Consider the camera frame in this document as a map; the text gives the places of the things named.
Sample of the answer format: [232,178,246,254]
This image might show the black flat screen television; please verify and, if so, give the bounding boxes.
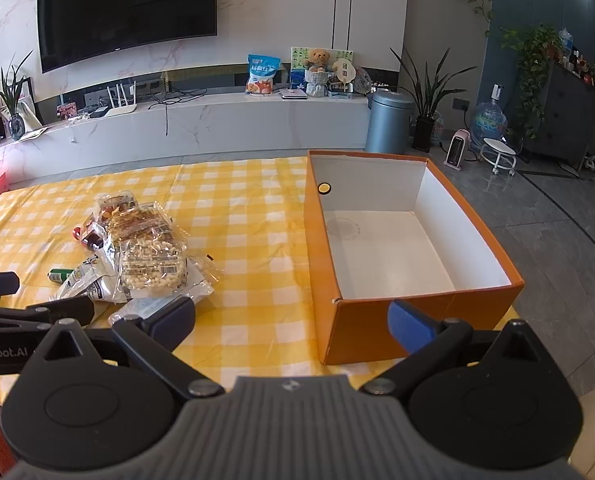
[36,0,219,73]

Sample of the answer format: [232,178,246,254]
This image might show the blue-grey trash can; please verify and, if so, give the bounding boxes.
[366,91,415,153]

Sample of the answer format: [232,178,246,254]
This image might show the orange cardboard box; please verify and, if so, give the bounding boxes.
[303,150,525,366]

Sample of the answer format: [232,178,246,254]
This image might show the dark bottle with red cap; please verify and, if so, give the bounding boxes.
[73,226,105,252]

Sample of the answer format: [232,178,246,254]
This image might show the grey cabinet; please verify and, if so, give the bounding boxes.
[520,60,595,168]

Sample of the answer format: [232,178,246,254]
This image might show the long-leaf plant in black pot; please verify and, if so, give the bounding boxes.
[390,46,478,152]

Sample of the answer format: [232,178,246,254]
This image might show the round paper hand fan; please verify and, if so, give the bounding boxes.
[330,57,354,95]

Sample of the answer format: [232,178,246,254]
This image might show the clear crinkled plastic packet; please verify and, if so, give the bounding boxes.
[184,255,225,306]

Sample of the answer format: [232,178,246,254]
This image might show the brown teddy bear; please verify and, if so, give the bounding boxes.
[303,47,332,73]

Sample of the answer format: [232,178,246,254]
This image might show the black cable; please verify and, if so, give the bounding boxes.
[147,77,208,136]

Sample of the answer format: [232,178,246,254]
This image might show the yellow checkered tablecloth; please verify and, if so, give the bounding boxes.
[0,155,523,411]

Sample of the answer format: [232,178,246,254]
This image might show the blue snack bag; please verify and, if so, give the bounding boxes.
[246,54,283,96]

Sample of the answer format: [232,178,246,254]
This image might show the blue-edged cracker packet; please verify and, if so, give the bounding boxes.
[106,202,178,248]

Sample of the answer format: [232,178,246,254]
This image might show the wrapped grey flower basket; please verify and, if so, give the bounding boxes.
[305,69,331,98]

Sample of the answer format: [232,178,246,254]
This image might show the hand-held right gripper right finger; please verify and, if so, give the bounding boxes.
[360,300,551,401]

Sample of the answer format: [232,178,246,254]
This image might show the round patterned plate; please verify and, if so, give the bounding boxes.
[352,66,373,95]

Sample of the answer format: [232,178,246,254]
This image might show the white router with antennas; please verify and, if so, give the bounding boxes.
[104,80,140,117]

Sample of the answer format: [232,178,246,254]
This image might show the clear puffed rice bar packet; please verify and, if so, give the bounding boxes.
[117,237,188,292]

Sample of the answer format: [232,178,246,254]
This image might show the white snack packet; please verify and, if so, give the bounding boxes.
[108,296,178,322]

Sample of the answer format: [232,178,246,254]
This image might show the white marble television console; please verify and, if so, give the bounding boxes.
[0,91,373,186]

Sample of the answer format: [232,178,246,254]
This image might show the green plant in glass vase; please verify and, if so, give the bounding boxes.
[0,50,34,142]

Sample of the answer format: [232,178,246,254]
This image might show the black picture frame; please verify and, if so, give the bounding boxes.
[17,77,44,131]

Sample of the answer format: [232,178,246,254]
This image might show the pink and white heater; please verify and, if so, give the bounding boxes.
[444,129,473,168]

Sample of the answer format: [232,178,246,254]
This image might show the green picture board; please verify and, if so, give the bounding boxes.
[290,46,354,86]

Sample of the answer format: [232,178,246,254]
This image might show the clear mixed nut packet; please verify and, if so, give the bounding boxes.
[94,189,139,223]

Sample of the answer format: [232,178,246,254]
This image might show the white round stool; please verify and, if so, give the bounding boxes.
[479,137,522,177]

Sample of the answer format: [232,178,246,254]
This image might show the blue water jug with pump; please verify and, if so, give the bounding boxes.
[470,85,508,151]

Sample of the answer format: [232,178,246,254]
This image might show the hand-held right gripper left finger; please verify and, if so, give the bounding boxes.
[32,296,225,401]

